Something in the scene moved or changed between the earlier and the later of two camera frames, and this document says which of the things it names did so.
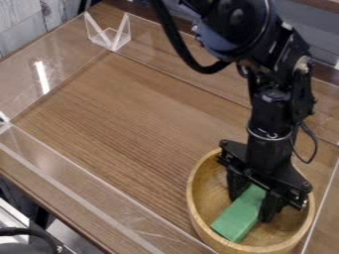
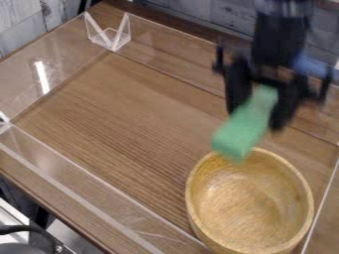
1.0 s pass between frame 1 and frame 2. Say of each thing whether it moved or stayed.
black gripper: moved
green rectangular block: moved
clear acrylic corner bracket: stayed
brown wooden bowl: stayed
